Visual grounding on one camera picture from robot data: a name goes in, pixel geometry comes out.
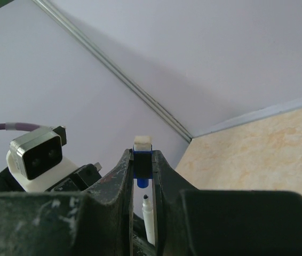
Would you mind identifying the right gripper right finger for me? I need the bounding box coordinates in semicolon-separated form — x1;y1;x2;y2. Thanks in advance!
152;150;302;255

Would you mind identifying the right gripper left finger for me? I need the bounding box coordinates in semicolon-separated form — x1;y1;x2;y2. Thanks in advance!
0;149;133;255

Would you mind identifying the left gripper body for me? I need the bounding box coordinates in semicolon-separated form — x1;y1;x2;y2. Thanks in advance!
46;163;102;192

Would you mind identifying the white blue marker pen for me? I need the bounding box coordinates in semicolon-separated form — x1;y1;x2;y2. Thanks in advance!
142;195;155;246

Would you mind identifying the blue pen cap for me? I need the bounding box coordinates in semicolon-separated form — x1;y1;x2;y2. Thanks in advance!
132;135;153;189

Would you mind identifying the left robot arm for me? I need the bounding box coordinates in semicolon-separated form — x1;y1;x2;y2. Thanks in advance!
0;163;102;192

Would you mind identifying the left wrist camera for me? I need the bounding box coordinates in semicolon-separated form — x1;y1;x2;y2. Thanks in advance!
6;126;78;193

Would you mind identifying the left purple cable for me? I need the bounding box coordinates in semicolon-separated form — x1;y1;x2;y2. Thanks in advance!
0;122;50;133

